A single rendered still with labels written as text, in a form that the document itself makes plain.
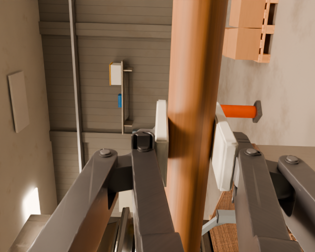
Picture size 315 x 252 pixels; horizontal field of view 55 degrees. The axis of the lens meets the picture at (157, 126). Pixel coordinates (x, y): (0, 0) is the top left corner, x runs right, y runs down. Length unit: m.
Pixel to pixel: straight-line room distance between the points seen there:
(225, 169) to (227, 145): 0.01
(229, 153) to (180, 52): 0.06
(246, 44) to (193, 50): 3.42
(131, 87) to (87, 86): 1.18
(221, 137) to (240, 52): 3.42
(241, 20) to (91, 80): 5.43
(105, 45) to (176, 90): 7.91
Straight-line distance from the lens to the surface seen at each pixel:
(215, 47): 0.17
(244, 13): 3.58
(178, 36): 0.17
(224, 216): 1.35
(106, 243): 2.07
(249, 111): 3.78
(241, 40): 3.58
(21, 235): 2.26
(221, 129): 0.18
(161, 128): 0.17
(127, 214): 2.05
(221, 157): 0.17
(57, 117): 8.81
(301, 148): 2.25
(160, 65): 8.00
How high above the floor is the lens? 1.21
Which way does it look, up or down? level
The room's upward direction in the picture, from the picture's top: 88 degrees counter-clockwise
